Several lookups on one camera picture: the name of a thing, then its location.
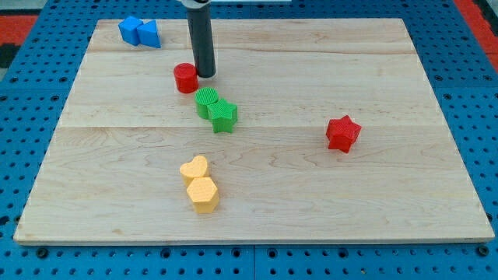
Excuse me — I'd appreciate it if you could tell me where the yellow hexagon block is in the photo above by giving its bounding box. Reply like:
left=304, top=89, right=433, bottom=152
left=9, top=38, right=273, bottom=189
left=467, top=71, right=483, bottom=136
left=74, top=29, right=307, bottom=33
left=187, top=177, right=219, bottom=214

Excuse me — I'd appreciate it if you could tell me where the green star block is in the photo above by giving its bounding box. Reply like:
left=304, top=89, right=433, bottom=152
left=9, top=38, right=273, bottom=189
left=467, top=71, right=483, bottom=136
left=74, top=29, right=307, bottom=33
left=207, top=99, right=238, bottom=133

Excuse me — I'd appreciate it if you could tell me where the yellow heart block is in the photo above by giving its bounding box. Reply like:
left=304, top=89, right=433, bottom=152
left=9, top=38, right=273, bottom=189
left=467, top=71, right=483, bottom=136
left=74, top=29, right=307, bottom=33
left=179, top=156, right=210, bottom=187

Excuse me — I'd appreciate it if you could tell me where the blue cube block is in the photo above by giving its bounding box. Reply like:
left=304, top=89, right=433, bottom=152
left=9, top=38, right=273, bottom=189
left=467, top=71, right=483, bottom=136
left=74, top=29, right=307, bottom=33
left=118, top=16, right=143, bottom=46

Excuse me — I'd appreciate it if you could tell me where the green cylinder block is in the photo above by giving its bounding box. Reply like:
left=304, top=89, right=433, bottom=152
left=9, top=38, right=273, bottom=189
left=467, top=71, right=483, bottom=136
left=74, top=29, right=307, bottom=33
left=195, top=87, right=219, bottom=119

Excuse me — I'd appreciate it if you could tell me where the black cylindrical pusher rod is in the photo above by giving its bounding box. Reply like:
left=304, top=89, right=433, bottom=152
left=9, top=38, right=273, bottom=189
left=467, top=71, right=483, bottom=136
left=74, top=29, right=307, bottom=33
left=185, top=2, right=216, bottom=78

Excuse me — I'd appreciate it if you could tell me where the red star block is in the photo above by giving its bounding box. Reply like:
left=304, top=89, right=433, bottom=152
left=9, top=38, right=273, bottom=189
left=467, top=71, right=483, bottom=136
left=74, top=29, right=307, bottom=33
left=326, top=115, right=362, bottom=153

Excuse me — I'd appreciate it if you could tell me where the red cylinder block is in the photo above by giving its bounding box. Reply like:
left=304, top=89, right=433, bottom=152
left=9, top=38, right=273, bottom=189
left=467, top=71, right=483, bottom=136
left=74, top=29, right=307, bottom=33
left=174, top=63, right=198, bottom=93

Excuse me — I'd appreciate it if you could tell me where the wooden board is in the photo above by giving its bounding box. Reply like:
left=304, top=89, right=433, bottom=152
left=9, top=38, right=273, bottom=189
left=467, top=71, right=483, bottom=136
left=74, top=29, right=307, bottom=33
left=14, top=18, right=494, bottom=246

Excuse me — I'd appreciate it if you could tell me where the blue triangle block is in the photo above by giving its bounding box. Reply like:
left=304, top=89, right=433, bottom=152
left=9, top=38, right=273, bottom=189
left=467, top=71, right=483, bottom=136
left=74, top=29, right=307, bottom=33
left=137, top=20, right=161, bottom=48

